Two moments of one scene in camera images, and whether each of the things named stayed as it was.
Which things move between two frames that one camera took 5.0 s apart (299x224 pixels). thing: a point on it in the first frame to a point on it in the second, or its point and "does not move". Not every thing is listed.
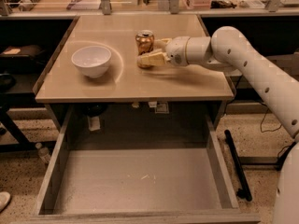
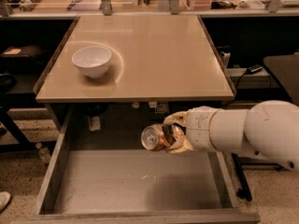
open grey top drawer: [139, 163] does not move
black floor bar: [244, 192] does not move
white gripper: [176, 50] to [199, 128]
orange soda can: [145, 41] to [160, 136]
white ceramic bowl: [92, 61] does not move
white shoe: [5, 198] does not move
